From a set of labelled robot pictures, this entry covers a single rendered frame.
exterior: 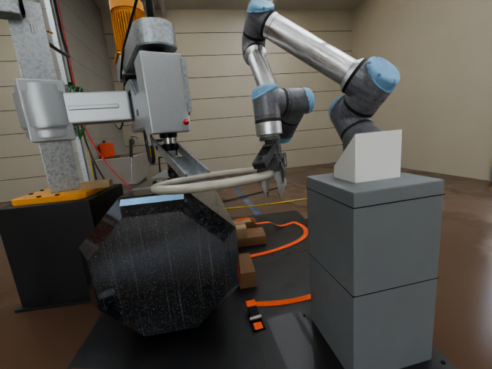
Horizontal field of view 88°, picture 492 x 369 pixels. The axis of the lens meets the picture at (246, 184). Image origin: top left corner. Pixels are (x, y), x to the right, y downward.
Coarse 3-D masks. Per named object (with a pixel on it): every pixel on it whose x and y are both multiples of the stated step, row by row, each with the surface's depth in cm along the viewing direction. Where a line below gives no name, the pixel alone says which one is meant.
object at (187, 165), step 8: (152, 144) 164; (160, 152) 148; (184, 152) 144; (168, 160) 135; (176, 160) 141; (184, 160) 141; (192, 160) 136; (176, 168) 124; (184, 168) 131; (192, 168) 131; (200, 168) 127; (208, 168) 121
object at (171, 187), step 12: (240, 168) 119; (252, 168) 115; (168, 180) 106; (180, 180) 111; (192, 180) 116; (216, 180) 75; (228, 180) 75; (240, 180) 76; (252, 180) 78; (264, 180) 83; (156, 192) 83; (168, 192) 78; (180, 192) 76; (192, 192) 76
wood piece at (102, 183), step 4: (96, 180) 195; (100, 180) 192; (104, 180) 191; (108, 180) 190; (112, 180) 199; (80, 184) 185; (84, 184) 186; (88, 184) 186; (92, 184) 187; (96, 184) 188; (100, 184) 189; (104, 184) 189; (108, 184) 190; (112, 184) 197; (80, 188) 186; (84, 188) 186; (88, 188) 187; (92, 188) 188
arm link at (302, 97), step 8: (280, 88) 86; (288, 88) 86; (296, 88) 87; (304, 88) 88; (288, 96) 84; (296, 96) 85; (304, 96) 86; (312, 96) 87; (288, 104) 85; (296, 104) 86; (304, 104) 87; (312, 104) 88; (288, 112) 87; (296, 112) 89; (304, 112) 90; (288, 120) 92; (296, 120) 92
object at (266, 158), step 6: (264, 144) 87; (270, 144) 85; (264, 150) 84; (270, 150) 82; (258, 156) 82; (264, 156) 80; (270, 156) 82; (258, 162) 79; (264, 162) 78; (258, 168) 80
